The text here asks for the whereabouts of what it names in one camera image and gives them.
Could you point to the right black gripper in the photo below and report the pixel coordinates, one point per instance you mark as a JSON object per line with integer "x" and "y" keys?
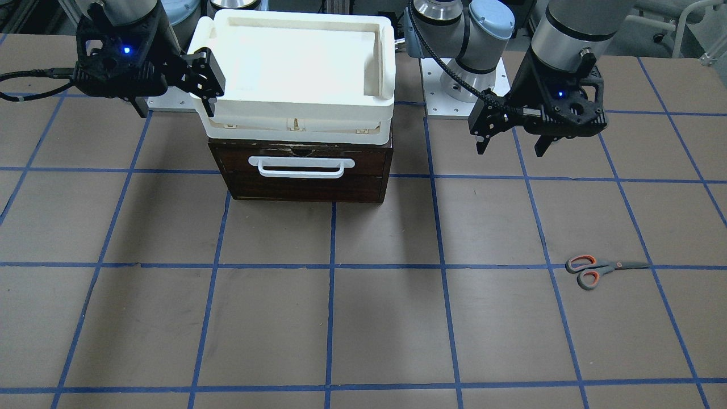
{"x": 165, "y": 46}

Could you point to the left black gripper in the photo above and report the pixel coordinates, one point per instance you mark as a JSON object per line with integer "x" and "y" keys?
{"x": 526, "y": 81}

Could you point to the grey orange scissors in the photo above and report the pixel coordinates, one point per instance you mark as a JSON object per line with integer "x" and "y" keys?
{"x": 589, "y": 269}

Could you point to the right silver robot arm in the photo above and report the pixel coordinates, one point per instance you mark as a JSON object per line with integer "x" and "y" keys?
{"x": 128, "y": 50}

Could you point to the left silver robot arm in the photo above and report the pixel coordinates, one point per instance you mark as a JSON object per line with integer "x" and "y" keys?
{"x": 467, "y": 41}

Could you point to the dark wooden drawer cabinet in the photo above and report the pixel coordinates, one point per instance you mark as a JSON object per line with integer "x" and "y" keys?
{"x": 369, "y": 190}

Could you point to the white plastic tray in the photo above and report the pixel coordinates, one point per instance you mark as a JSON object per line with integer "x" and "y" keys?
{"x": 293, "y": 76}

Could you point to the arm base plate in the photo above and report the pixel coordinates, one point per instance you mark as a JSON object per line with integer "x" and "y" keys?
{"x": 439, "y": 94}
{"x": 171, "y": 102}

